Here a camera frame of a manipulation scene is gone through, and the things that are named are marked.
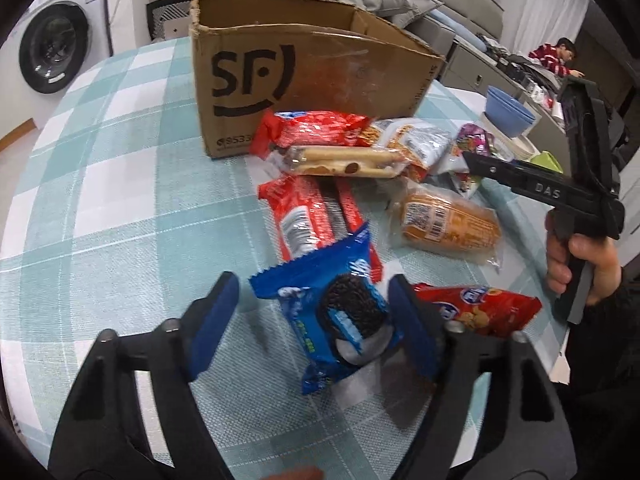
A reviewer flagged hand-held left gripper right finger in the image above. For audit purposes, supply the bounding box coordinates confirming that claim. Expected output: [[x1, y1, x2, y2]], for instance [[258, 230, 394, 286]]
[[387, 274, 576, 480]]

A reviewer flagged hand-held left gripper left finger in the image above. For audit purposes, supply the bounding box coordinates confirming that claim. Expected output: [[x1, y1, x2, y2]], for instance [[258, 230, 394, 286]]
[[47, 271, 241, 480]]

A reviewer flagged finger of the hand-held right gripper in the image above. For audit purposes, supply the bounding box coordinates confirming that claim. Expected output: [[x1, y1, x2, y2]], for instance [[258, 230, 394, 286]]
[[462, 151, 583, 209]]

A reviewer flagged purple candy bag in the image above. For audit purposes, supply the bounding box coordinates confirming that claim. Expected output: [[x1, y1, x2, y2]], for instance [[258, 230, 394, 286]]
[[440, 122, 506, 196]]

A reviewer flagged blue cookie packet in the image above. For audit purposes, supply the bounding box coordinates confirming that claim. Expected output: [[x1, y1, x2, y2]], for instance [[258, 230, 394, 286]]
[[248, 225, 416, 396]]

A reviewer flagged orange bread packet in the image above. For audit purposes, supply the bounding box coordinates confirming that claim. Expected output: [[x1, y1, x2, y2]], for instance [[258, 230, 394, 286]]
[[387, 185, 503, 268]]

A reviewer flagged red biscuit packet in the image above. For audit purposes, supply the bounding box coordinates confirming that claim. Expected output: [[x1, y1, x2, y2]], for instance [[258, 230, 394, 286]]
[[412, 282, 543, 338]]

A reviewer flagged silver orange snack bag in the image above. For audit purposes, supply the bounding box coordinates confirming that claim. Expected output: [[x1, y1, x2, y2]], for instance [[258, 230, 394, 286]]
[[367, 117, 458, 183]]

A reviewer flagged long red cookie packet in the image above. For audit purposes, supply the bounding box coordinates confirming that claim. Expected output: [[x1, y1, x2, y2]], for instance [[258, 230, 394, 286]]
[[257, 175, 383, 281]]

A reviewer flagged clear cracker packet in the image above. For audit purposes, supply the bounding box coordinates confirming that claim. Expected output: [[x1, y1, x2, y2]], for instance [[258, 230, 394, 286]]
[[267, 144, 408, 181]]

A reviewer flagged short red cookie packet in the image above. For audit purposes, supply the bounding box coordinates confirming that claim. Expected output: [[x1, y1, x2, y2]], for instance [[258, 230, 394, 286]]
[[249, 110, 373, 158]]

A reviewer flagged cardboard box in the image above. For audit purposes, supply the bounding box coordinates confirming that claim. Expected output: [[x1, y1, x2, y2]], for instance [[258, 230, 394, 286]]
[[189, 0, 447, 158]]

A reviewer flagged person's right forearm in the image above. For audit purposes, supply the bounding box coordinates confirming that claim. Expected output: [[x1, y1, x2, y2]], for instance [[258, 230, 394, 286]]
[[564, 267, 640, 466]]

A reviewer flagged person's right hand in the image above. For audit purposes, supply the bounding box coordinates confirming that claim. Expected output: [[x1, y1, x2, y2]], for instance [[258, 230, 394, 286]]
[[545, 209, 624, 307]]

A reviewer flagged stack of white plates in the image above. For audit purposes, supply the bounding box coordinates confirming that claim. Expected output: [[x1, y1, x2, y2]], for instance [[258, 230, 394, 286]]
[[510, 135, 542, 161]]

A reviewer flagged green container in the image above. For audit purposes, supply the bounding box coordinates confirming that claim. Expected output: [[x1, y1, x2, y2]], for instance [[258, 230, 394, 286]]
[[530, 152, 566, 174]]

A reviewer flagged blue bowl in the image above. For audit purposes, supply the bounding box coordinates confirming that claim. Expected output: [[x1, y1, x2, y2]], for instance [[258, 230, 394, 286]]
[[486, 85, 537, 138]]

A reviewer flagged grey sofa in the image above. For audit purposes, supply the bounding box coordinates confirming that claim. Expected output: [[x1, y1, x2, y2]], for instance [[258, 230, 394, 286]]
[[225, 0, 506, 96]]

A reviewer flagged checkered tablecloth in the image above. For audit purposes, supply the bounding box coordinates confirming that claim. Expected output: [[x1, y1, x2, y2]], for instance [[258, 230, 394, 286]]
[[0, 35, 571, 480]]

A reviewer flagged black patterned chair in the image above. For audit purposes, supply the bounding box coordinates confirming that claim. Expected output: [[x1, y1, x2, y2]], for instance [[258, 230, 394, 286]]
[[146, 0, 198, 43]]

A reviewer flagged white washing machine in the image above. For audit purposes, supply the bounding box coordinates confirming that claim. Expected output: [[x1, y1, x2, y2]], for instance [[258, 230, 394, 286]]
[[17, 0, 113, 95]]

